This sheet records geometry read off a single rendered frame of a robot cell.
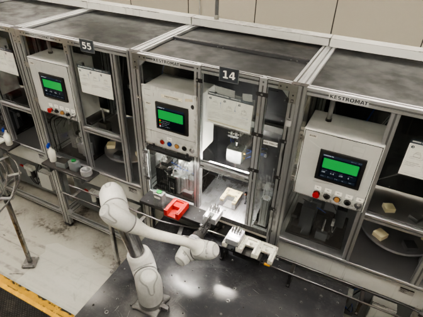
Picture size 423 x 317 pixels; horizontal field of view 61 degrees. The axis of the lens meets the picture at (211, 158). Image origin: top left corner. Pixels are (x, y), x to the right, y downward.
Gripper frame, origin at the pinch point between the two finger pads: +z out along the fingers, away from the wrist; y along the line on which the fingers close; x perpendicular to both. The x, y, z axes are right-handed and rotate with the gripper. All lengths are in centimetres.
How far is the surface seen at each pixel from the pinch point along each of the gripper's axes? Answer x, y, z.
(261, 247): -36.8, -15.6, 6.0
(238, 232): -19.0, -10.8, 7.3
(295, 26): 51, 34, 377
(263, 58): -8, 96, 57
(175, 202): 34.9, -8.7, 10.9
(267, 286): -48, -35, -7
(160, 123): 47, 54, 16
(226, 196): 3.3, -8.9, 35.9
